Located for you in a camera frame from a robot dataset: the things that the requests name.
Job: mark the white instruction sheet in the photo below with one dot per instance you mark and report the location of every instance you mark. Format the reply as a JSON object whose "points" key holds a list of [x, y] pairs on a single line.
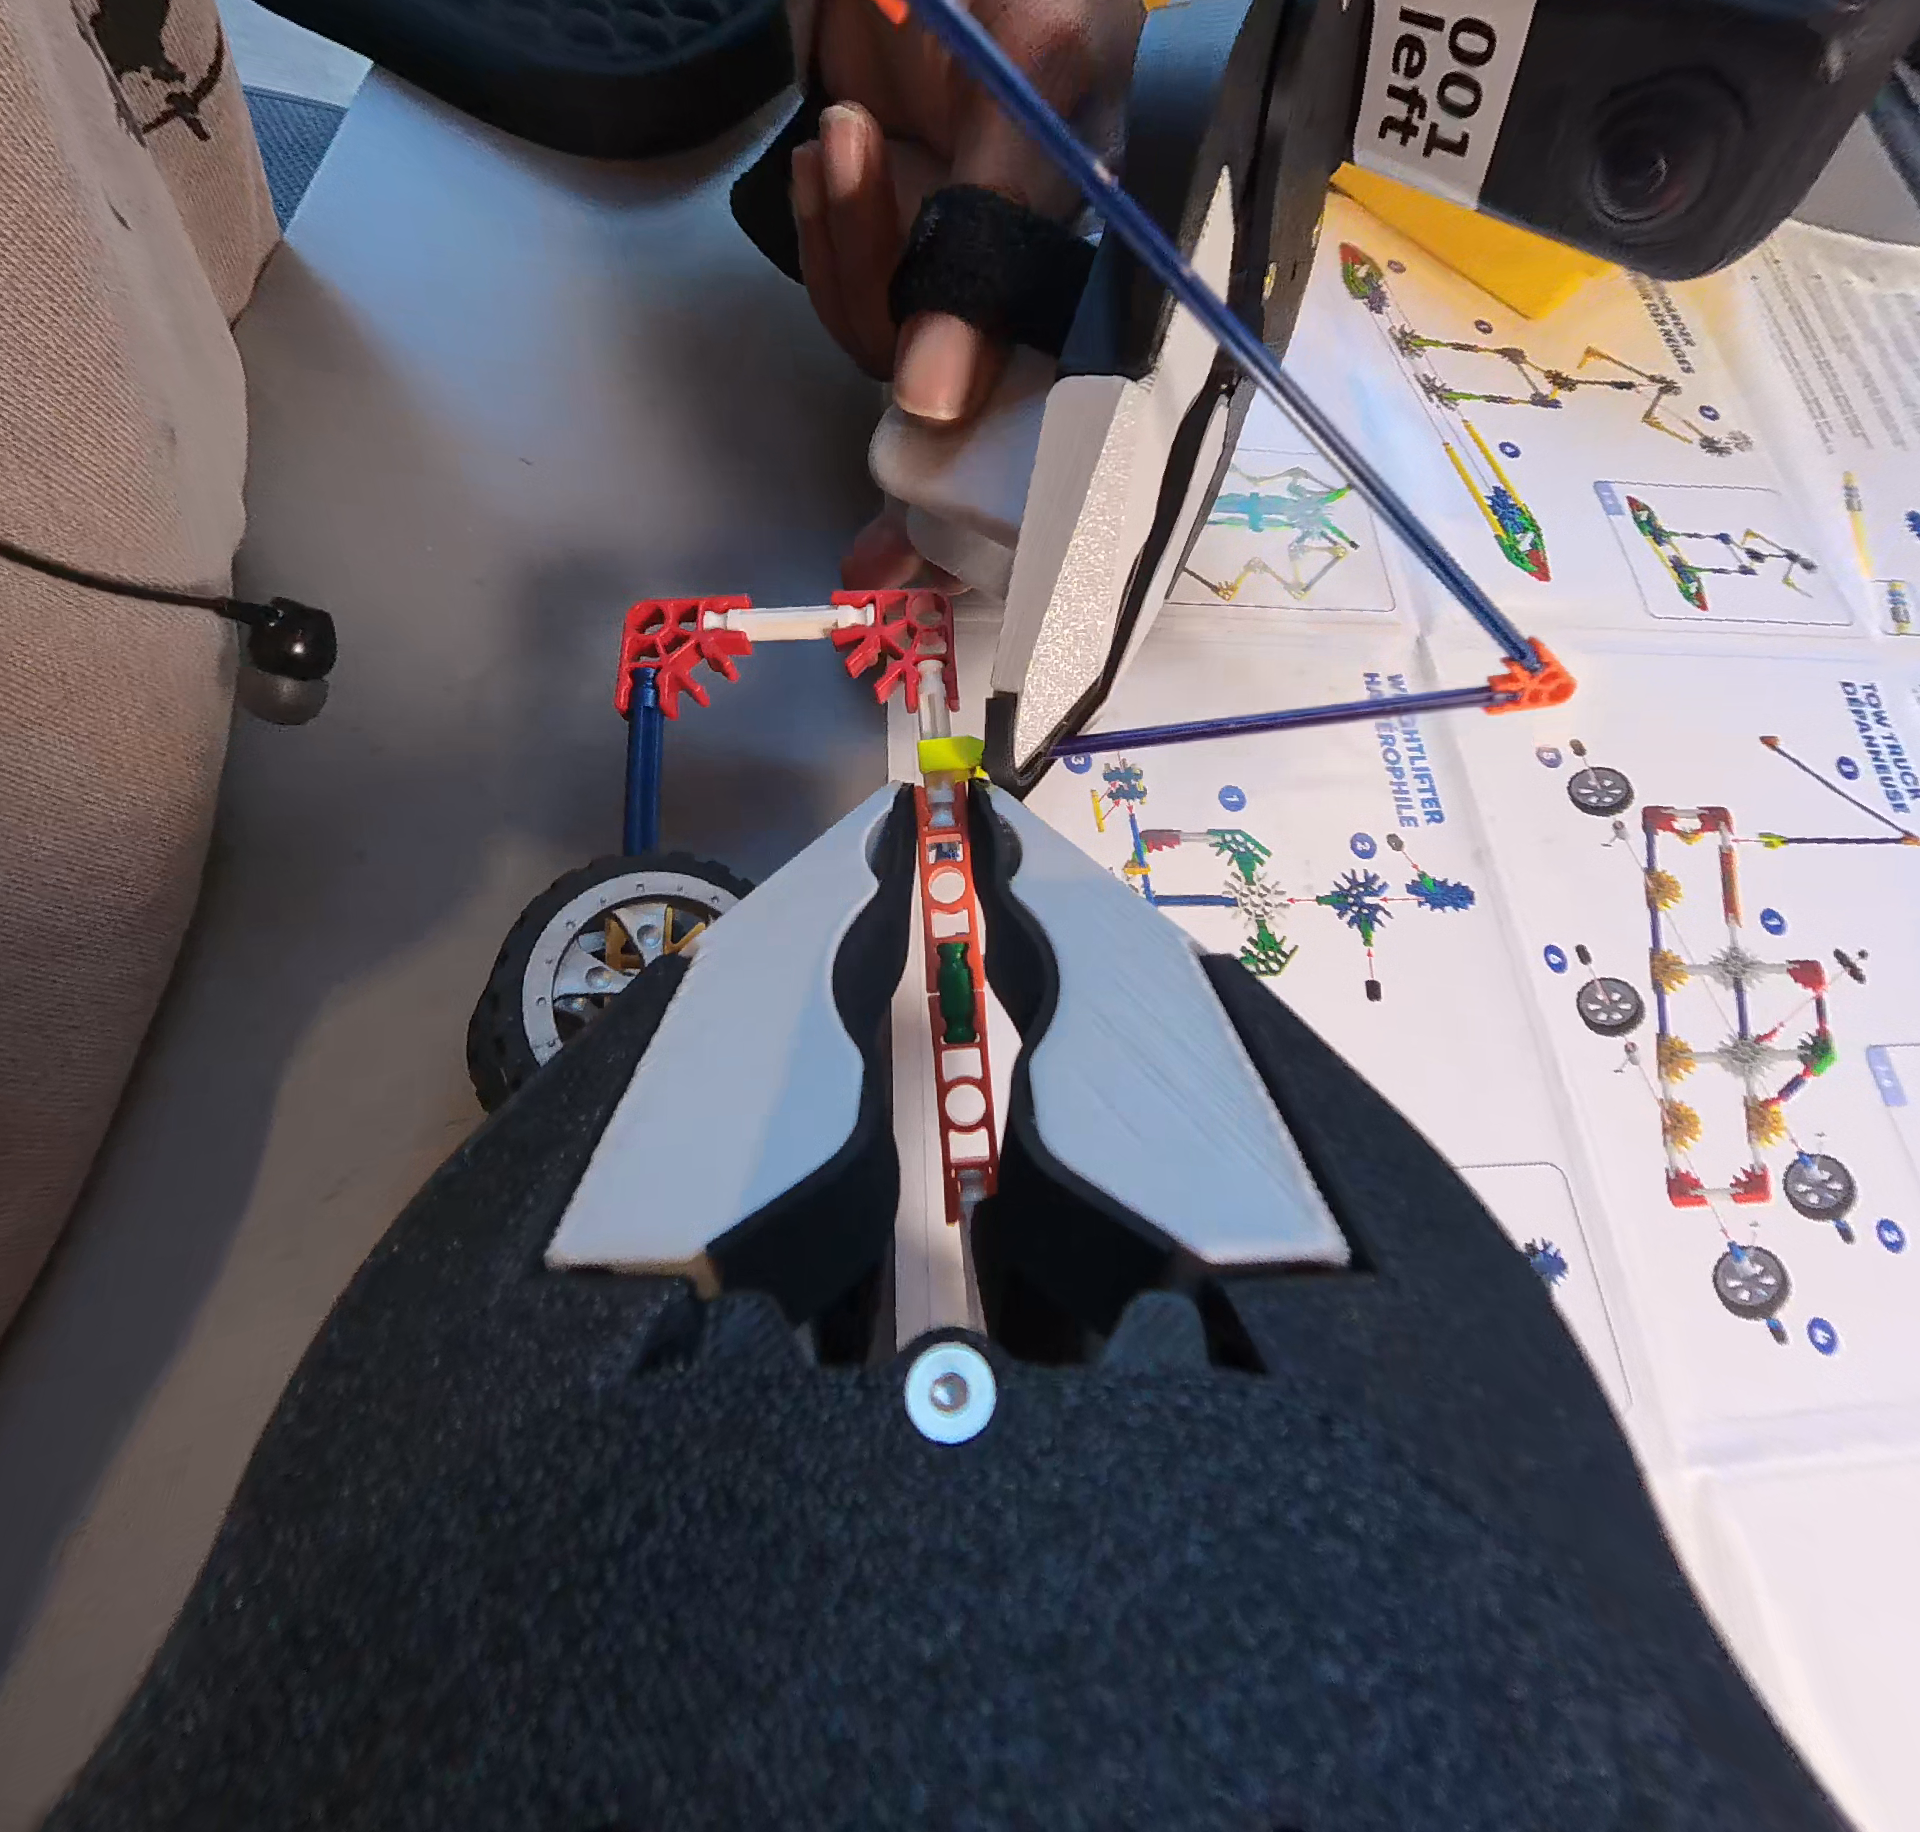
{"points": [[1440, 1112]]}

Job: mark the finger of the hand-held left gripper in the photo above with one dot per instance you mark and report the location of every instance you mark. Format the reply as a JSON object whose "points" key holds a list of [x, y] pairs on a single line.
{"points": [[1095, 542]]}

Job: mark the black toy wheel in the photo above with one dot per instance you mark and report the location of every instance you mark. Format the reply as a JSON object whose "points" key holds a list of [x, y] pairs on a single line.
{"points": [[555, 963]]}

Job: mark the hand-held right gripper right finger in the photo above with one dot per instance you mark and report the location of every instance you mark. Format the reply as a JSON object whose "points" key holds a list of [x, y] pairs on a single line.
{"points": [[1186, 1112]]}

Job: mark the grey desk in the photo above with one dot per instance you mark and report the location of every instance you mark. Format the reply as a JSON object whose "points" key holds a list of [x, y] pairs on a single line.
{"points": [[511, 422]]}

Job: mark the blue rods with orange connector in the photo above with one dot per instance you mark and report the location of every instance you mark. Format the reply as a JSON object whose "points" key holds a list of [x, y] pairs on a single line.
{"points": [[1260, 348]]}

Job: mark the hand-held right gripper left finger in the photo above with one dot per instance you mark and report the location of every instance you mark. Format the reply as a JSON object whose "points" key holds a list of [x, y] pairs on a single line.
{"points": [[721, 1112]]}

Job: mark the colourful rod and connector model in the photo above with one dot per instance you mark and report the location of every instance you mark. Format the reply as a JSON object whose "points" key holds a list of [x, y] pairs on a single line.
{"points": [[952, 963]]}

